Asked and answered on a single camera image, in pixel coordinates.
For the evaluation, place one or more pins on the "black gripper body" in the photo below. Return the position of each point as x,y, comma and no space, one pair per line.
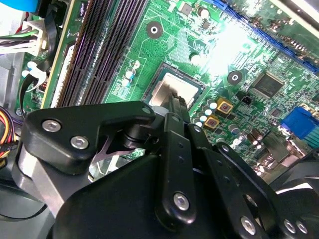
112,211

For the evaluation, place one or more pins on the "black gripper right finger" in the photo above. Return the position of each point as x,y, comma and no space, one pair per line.
223,171

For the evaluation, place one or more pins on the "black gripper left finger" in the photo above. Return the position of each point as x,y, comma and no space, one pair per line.
74,119

